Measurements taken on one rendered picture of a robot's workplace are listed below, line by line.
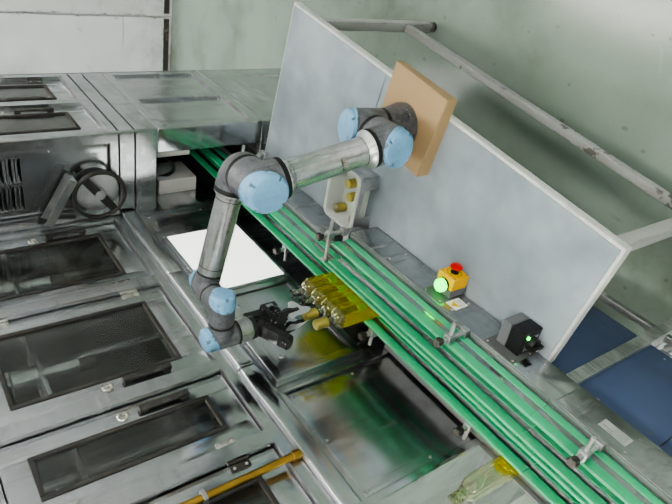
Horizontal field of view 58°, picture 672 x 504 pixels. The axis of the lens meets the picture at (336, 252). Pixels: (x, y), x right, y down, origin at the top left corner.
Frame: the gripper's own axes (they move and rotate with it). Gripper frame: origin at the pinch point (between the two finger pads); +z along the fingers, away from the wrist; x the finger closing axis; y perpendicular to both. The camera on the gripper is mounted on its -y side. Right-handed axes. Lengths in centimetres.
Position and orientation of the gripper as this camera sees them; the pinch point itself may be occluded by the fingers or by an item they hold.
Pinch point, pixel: (307, 315)
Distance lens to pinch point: 196.3
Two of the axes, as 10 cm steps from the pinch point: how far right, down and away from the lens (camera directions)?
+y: -5.8, -5.1, 6.4
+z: 8.0, -1.9, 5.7
